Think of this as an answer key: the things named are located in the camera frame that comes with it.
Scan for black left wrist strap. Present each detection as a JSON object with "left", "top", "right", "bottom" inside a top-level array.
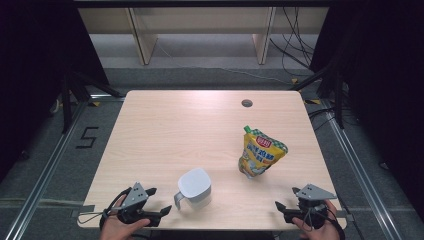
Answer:
[{"left": 99, "top": 187, "right": 133, "bottom": 231}]

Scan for person's right hand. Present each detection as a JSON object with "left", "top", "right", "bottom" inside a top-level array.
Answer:
[{"left": 292, "top": 199, "right": 341, "bottom": 240}]

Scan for black floor cables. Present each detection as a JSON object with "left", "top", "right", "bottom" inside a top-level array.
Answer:
[{"left": 308, "top": 107, "right": 335, "bottom": 133}]

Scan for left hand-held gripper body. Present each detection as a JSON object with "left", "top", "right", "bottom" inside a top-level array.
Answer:
[{"left": 116, "top": 181, "right": 160, "bottom": 228}]

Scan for black metal stand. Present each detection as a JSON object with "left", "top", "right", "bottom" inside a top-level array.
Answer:
[
  {"left": 289, "top": 62, "right": 346, "bottom": 130},
  {"left": 60, "top": 70, "right": 125, "bottom": 135}
]

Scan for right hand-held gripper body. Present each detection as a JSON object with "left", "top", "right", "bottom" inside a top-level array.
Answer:
[{"left": 283, "top": 183, "right": 338, "bottom": 231}]

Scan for white lidded seasoning jar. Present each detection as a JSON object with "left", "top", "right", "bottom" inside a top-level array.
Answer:
[{"left": 173, "top": 167, "right": 213, "bottom": 212}]

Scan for aluminium floor rail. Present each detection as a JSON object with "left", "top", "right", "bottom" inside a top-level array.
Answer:
[
  {"left": 3, "top": 94, "right": 126, "bottom": 240},
  {"left": 319, "top": 99, "right": 403, "bottom": 240}
]

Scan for yellow seasoning pouch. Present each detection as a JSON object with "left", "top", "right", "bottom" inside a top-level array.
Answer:
[{"left": 237, "top": 125, "right": 289, "bottom": 180}]

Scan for black right wrist strap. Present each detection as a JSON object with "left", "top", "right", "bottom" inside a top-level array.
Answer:
[{"left": 319, "top": 204, "right": 346, "bottom": 240}]

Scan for bundle of black cables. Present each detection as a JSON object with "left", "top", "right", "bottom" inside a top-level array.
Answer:
[{"left": 269, "top": 6, "right": 318, "bottom": 78}]

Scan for grey table bracket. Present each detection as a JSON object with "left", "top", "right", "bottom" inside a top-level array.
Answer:
[
  {"left": 70, "top": 204, "right": 96, "bottom": 218},
  {"left": 338, "top": 209, "right": 355, "bottom": 222}
]

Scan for thin black cord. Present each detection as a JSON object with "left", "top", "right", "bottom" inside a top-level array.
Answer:
[{"left": 77, "top": 207, "right": 126, "bottom": 225}]

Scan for black curtain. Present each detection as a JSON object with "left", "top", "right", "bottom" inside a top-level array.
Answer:
[
  {"left": 0, "top": 0, "right": 111, "bottom": 183},
  {"left": 309, "top": 0, "right": 424, "bottom": 221}
]

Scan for person's left hand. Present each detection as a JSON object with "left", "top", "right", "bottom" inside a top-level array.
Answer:
[{"left": 99, "top": 195, "right": 152, "bottom": 240}]

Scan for black wrist strap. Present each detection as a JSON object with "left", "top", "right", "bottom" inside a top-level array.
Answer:
[
  {"left": 319, "top": 204, "right": 346, "bottom": 240},
  {"left": 99, "top": 187, "right": 133, "bottom": 231}
]

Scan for beige wooden shelf unit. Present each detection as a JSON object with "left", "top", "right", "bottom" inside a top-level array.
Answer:
[{"left": 78, "top": 7, "right": 329, "bottom": 66}]

